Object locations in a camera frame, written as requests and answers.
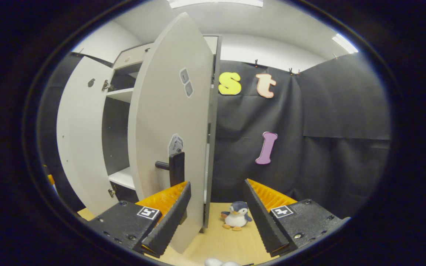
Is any long ceiling light panel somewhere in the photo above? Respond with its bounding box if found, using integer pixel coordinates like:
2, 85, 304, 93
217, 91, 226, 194
169, 0, 264, 8

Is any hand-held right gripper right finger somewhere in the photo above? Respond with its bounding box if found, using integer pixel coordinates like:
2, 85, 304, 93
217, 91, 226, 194
243, 179, 350, 258

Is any grey cabinet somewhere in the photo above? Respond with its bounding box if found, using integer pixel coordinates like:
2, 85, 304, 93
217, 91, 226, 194
100, 35, 223, 229

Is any black backdrop cloth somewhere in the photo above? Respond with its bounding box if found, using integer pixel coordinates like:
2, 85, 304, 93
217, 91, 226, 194
37, 52, 391, 218

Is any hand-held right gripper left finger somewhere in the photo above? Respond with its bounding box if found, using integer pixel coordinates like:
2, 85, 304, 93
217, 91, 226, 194
85, 180, 192, 258

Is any grey cabinet door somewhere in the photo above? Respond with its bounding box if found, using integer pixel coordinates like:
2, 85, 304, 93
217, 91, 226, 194
127, 12, 215, 255
57, 55, 119, 216

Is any small ceiling light panel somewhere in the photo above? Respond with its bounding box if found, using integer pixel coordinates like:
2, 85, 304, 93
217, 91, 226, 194
332, 33, 359, 54

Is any penguin plush toy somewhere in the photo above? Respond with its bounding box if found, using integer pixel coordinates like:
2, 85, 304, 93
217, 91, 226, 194
220, 201, 253, 231

